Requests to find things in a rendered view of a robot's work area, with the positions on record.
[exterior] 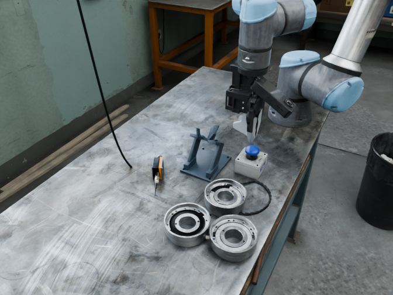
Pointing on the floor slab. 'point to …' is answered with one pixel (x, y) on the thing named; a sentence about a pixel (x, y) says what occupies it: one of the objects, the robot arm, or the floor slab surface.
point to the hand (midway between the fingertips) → (253, 138)
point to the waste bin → (378, 184)
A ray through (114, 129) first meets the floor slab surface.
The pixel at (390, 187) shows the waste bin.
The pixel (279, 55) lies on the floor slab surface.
